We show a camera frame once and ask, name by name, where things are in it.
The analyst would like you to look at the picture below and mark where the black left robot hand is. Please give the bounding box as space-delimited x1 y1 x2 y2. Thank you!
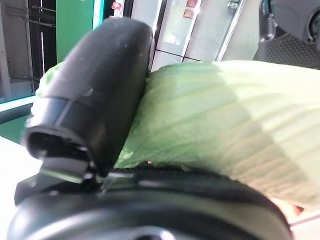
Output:
6 17 293 240

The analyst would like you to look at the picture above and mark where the dark metal rack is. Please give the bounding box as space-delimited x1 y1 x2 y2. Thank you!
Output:
0 0 57 101

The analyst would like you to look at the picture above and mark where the silver glass door cabinet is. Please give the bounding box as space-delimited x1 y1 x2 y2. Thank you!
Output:
129 0 261 66

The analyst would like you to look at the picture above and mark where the green wall panel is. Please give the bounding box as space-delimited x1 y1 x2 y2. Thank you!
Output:
56 0 105 63

